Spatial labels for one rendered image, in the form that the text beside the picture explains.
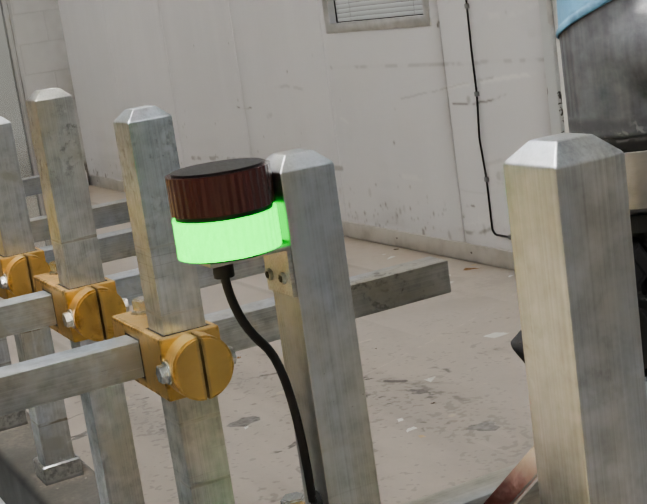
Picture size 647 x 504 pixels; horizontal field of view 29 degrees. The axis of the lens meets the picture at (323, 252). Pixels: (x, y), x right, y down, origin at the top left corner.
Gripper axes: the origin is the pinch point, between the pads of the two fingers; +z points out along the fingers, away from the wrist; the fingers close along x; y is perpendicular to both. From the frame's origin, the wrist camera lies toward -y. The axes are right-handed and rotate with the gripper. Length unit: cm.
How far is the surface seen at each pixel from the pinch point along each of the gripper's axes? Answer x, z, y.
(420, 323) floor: 307, 83, 162
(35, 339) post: 69, -5, -27
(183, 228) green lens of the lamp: -4.9, -26.8, -34.4
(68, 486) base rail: 67, 12, -27
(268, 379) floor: 294, 83, 94
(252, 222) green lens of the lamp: -7.0, -26.6, -31.2
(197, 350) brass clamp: 16.5, -13.6, -27.2
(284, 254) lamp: -5.4, -24.1, -28.9
